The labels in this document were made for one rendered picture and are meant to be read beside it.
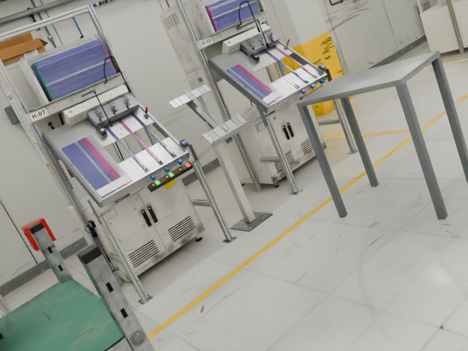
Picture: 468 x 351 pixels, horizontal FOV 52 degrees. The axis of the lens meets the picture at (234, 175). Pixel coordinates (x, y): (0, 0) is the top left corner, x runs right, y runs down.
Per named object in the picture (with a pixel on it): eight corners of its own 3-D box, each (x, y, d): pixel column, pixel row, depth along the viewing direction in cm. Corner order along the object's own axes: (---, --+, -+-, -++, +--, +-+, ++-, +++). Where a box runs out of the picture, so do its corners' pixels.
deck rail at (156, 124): (189, 157, 329) (189, 152, 324) (186, 159, 328) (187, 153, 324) (130, 99, 358) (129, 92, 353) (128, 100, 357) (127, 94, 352)
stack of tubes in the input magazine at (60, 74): (118, 73, 344) (100, 37, 337) (52, 100, 319) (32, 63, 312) (111, 76, 354) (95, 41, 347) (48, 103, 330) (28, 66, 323)
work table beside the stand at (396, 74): (445, 219, 254) (400, 79, 233) (339, 217, 308) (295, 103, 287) (476, 180, 280) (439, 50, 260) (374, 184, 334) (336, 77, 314)
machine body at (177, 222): (208, 236, 370) (175, 165, 354) (132, 289, 336) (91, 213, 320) (172, 228, 424) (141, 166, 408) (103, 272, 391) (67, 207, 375)
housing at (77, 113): (131, 104, 356) (130, 90, 345) (72, 131, 333) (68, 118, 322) (125, 98, 360) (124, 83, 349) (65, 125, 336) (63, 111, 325)
